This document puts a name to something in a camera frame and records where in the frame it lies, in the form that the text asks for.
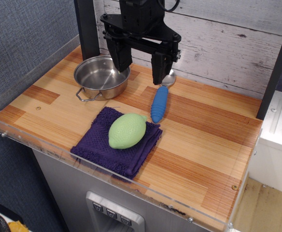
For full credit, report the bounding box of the grey dispenser button panel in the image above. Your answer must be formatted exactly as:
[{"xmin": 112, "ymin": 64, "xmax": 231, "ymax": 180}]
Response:
[{"xmin": 86, "ymin": 191, "xmax": 145, "ymax": 232}]

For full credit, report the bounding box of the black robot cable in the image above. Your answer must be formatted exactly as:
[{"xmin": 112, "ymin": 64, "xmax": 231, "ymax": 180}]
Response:
[{"xmin": 156, "ymin": 0, "xmax": 181, "ymax": 13}]

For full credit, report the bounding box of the white ribbed side counter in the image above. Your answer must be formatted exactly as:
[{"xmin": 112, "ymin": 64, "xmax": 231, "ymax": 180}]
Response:
[{"xmin": 248, "ymin": 91, "xmax": 282, "ymax": 192}]

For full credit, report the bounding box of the stainless steel pot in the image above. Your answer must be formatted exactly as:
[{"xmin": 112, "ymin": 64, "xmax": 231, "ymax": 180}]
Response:
[{"xmin": 74, "ymin": 56, "xmax": 130, "ymax": 102}]

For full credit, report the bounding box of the purple folded towel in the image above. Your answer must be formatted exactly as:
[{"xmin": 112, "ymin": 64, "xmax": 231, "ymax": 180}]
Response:
[{"xmin": 71, "ymin": 107, "xmax": 162, "ymax": 179}]

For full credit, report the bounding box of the black right vertical post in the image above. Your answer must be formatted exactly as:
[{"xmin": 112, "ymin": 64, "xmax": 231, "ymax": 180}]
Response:
[{"xmin": 256, "ymin": 46, "xmax": 282, "ymax": 120}]

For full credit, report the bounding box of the yellow object at corner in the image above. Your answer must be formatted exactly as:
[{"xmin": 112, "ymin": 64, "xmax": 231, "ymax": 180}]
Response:
[{"xmin": 8, "ymin": 221, "xmax": 30, "ymax": 232}]

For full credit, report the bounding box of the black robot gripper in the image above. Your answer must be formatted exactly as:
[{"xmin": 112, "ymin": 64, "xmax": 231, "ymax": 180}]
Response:
[{"xmin": 100, "ymin": 0, "xmax": 181, "ymax": 85}]

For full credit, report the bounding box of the black left vertical post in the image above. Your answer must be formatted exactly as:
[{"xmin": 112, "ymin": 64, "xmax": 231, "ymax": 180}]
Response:
[{"xmin": 74, "ymin": 0, "xmax": 100, "ymax": 60}]

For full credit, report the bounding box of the black vertical post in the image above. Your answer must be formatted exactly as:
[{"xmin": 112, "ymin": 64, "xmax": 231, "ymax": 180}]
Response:
[
  {"xmin": 256, "ymin": 46, "xmax": 282, "ymax": 120},
  {"xmin": 74, "ymin": 0, "xmax": 100, "ymax": 60}
]

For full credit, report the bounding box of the clear acrylic table guard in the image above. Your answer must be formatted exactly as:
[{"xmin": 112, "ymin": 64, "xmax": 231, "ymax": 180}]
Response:
[{"xmin": 0, "ymin": 31, "xmax": 261, "ymax": 232}]

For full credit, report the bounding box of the green toy lemon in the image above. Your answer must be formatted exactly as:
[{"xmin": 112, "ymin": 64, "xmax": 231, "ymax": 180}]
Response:
[{"xmin": 109, "ymin": 113, "xmax": 147, "ymax": 149}]

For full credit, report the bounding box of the blue handled metal spoon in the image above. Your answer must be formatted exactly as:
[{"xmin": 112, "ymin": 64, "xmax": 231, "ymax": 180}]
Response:
[{"xmin": 151, "ymin": 69, "xmax": 176, "ymax": 124}]

